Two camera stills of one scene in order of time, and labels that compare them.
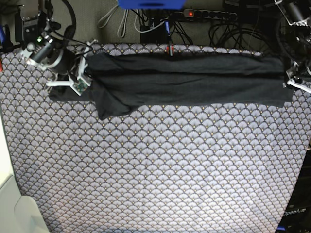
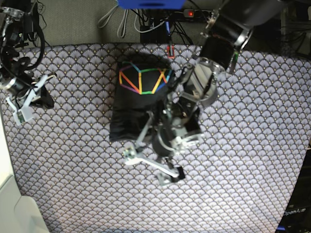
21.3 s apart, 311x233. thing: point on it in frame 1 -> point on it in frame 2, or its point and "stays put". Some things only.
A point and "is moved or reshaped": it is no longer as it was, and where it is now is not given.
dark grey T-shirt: x=120 y=82 is moved or reshaped
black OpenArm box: x=297 y=217 stays put
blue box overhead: x=151 y=4 stays put
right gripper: x=297 y=77 -> x=182 y=130
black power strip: x=202 y=13 stays put
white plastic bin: x=19 y=213 stays put
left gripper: x=47 y=53 -> x=21 y=92
